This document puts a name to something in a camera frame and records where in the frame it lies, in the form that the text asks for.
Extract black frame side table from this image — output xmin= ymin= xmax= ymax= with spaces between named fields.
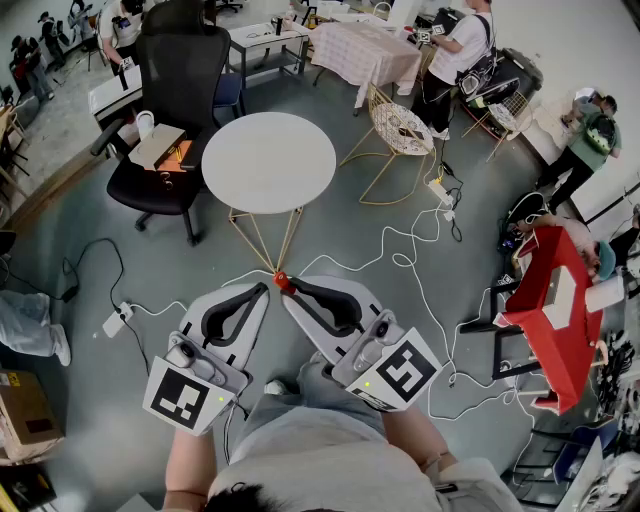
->
xmin=458 ymin=278 xmax=545 ymax=382

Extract orange packet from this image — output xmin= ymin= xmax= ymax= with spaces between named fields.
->
xmin=158 ymin=139 xmax=194 ymax=174

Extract person's grey shorts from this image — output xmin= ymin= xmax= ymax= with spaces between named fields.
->
xmin=227 ymin=349 xmax=389 ymax=464

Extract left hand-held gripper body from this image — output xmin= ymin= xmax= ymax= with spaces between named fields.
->
xmin=142 ymin=330 xmax=252 ymax=437

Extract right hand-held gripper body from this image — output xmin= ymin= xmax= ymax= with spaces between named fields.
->
xmin=330 ymin=309 xmax=444 ymax=414

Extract white low desk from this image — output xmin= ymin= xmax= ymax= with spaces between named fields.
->
xmin=87 ymin=63 xmax=144 ymax=122

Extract white cup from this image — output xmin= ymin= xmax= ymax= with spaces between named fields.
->
xmin=135 ymin=110 xmax=156 ymax=142

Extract white power strip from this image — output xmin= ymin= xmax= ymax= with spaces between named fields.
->
xmin=101 ymin=300 xmax=136 ymax=339
xmin=426 ymin=178 xmax=455 ymax=207

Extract person's left forearm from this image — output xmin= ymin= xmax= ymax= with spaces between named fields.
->
xmin=162 ymin=425 xmax=222 ymax=504

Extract gold wire chair patterned cushion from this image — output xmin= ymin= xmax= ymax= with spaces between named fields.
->
xmin=339 ymin=81 xmax=437 ymax=207

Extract table with red cloth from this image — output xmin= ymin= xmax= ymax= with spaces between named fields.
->
xmin=491 ymin=225 xmax=607 ymax=416

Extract table with pink checked cloth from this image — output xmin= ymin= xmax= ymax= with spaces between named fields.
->
xmin=308 ymin=20 xmax=424 ymax=109

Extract black office chair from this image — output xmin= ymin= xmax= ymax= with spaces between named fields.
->
xmin=90 ymin=0 xmax=237 ymax=247

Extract black suitcase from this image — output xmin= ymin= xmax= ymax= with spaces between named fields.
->
xmin=498 ymin=46 xmax=545 ymax=100

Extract person's grey shirt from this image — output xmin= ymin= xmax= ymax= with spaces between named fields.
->
xmin=202 ymin=404 xmax=524 ymax=512

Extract round white table gold legs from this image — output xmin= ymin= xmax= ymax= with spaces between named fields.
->
xmin=200 ymin=111 xmax=338 ymax=277

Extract brown cardboard box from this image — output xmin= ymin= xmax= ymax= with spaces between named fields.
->
xmin=0 ymin=368 xmax=67 ymax=462

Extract blue seat chair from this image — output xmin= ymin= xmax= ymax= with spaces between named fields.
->
xmin=213 ymin=73 xmax=247 ymax=120

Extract long white cable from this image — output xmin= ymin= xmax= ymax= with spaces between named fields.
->
xmin=219 ymin=198 xmax=549 ymax=422

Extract flat cardboard box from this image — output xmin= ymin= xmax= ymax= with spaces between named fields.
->
xmin=127 ymin=124 xmax=188 ymax=172

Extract person's right forearm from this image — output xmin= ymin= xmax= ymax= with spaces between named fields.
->
xmin=382 ymin=402 xmax=459 ymax=475

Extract white box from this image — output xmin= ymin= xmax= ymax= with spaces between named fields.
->
xmin=541 ymin=265 xmax=579 ymax=331

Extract white desk grey frame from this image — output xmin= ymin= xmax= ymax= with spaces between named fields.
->
xmin=226 ymin=21 xmax=312 ymax=90

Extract black cable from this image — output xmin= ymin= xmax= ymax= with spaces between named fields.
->
xmin=60 ymin=236 xmax=152 ymax=377

